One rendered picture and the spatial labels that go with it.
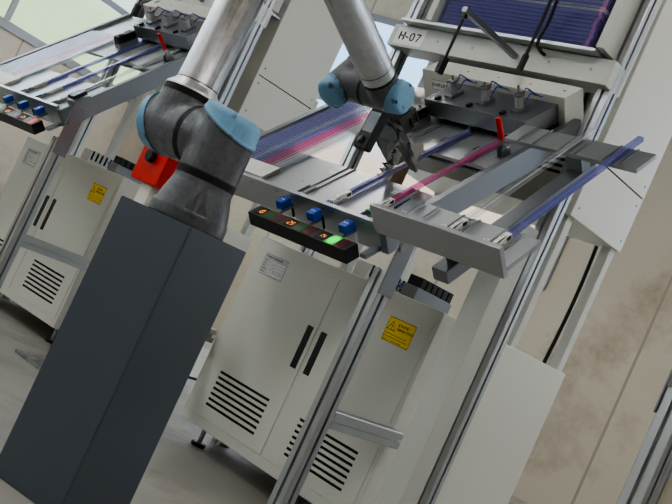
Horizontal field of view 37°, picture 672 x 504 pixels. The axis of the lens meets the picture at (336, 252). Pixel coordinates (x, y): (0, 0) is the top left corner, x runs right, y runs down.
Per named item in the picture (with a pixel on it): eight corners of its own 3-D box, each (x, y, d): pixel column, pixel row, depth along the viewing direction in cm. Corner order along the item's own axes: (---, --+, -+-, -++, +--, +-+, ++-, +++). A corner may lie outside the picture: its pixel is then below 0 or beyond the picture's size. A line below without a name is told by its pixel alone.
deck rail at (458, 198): (388, 255, 222) (385, 230, 219) (381, 252, 224) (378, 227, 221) (581, 141, 261) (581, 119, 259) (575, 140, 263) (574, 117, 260)
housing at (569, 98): (565, 149, 261) (564, 97, 254) (426, 114, 295) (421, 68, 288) (584, 138, 266) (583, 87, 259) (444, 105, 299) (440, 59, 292)
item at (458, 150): (493, 187, 245) (491, 167, 242) (313, 133, 290) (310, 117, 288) (575, 139, 263) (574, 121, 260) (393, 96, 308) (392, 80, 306)
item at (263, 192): (381, 252, 224) (378, 223, 220) (206, 184, 269) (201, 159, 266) (385, 250, 224) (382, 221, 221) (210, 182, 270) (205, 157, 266)
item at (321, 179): (384, 240, 223) (382, 227, 222) (208, 173, 269) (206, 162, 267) (442, 206, 234) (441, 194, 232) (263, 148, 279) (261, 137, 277)
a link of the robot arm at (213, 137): (207, 172, 180) (239, 103, 180) (160, 154, 188) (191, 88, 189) (249, 195, 189) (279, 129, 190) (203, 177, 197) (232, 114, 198)
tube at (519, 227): (484, 259, 186) (483, 252, 185) (478, 257, 187) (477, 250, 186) (643, 141, 211) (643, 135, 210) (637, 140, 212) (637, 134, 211)
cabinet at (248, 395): (336, 551, 239) (444, 312, 242) (170, 433, 287) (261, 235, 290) (477, 574, 286) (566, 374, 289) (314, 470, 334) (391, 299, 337)
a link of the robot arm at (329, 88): (347, 88, 218) (379, 60, 223) (310, 78, 225) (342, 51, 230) (356, 118, 223) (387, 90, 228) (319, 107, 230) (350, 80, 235)
